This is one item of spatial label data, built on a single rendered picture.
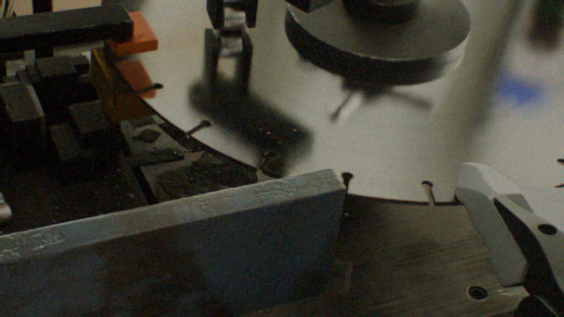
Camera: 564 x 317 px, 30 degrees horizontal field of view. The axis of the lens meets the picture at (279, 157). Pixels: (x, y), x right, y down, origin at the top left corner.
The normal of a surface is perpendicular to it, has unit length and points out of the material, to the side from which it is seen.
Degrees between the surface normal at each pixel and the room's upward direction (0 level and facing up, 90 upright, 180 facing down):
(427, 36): 5
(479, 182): 56
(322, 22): 5
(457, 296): 0
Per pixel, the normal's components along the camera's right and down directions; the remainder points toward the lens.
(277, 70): 0.11, -0.77
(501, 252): -0.97, 0.05
